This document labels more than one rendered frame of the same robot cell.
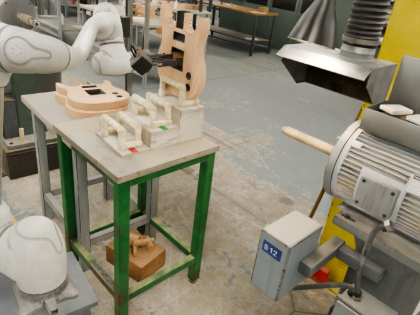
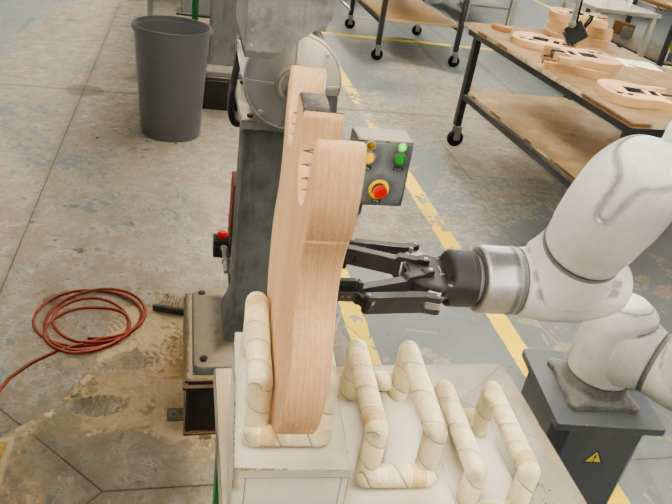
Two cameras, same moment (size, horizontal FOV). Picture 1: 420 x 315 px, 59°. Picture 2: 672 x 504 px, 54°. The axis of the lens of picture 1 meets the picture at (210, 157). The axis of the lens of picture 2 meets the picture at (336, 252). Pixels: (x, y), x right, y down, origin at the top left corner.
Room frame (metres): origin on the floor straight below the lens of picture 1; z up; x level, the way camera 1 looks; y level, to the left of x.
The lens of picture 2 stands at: (2.39, 0.59, 1.75)
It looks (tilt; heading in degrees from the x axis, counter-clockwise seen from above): 30 degrees down; 211
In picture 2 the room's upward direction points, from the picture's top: 9 degrees clockwise
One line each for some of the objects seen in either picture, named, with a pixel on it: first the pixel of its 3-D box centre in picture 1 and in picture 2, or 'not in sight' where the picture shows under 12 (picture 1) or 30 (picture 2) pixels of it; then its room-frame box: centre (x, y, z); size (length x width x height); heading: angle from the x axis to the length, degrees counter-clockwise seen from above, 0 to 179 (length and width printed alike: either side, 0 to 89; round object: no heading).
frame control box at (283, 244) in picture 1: (308, 271); (361, 166); (0.81, -0.32, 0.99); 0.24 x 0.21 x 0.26; 47
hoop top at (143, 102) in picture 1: (144, 102); (421, 387); (1.68, 0.34, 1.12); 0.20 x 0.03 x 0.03; 43
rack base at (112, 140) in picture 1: (122, 141); (465, 472); (1.60, 0.43, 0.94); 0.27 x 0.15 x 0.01; 44
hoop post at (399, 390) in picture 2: (152, 117); (402, 373); (1.62, 0.29, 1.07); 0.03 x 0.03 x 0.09
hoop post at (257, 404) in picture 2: not in sight; (257, 411); (1.90, 0.22, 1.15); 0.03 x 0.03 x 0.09
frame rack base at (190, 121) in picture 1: (175, 115); (280, 436); (1.81, 0.20, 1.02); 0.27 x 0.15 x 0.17; 44
